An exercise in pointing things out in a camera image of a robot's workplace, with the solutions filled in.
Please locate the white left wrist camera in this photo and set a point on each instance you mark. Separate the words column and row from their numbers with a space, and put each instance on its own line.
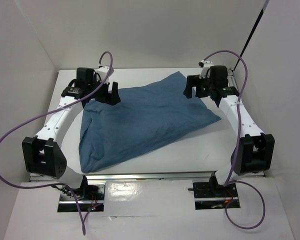
column 103, row 73

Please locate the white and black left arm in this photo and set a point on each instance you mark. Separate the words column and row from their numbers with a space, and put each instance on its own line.
column 42, row 153

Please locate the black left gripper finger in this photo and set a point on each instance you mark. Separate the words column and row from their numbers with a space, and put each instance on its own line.
column 105, row 100
column 114, row 95

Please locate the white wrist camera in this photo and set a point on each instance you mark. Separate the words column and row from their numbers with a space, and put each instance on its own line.
column 205, row 66
column 103, row 73

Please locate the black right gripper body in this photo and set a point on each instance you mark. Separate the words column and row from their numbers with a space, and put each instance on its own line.
column 206, row 82

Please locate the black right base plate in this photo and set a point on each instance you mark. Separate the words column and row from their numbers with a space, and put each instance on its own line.
column 206, row 198

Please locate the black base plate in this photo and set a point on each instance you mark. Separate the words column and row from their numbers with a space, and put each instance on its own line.
column 206, row 198
column 92, row 200

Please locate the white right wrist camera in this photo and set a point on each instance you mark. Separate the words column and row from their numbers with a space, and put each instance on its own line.
column 205, row 66

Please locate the blue fabric pillowcase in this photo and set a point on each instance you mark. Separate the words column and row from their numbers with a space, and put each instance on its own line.
column 146, row 119

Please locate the black vertical corner post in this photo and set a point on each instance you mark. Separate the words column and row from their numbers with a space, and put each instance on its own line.
column 254, row 27

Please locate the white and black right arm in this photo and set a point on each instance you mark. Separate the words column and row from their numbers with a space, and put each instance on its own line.
column 254, row 149

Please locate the aluminium front rail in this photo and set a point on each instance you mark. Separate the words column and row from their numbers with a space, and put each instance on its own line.
column 145, row 177

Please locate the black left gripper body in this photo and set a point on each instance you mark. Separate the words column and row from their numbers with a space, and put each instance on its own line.
column 102, row 92

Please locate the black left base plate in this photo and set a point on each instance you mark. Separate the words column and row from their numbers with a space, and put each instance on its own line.
column 92, row 200

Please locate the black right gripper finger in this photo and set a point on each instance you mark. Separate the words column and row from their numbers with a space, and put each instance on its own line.
column 191, row 81
column 202, row 93

